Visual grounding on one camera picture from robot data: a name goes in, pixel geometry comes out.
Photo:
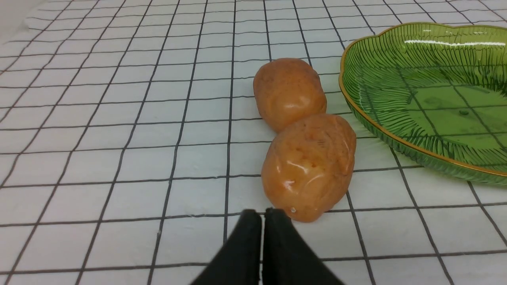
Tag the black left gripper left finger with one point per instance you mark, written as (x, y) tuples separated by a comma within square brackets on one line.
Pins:
[(237, 262)]

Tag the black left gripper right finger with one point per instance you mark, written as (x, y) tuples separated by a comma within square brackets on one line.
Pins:
[(287, 259)]

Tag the orange potato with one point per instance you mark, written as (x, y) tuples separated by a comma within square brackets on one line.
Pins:
[(287, 90), (309, 166)]

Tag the white grid tablecloth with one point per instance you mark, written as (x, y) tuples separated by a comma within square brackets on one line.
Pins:
[(131, 142)]

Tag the green glass plate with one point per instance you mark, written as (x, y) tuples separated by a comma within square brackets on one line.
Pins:
[(434, 93)]

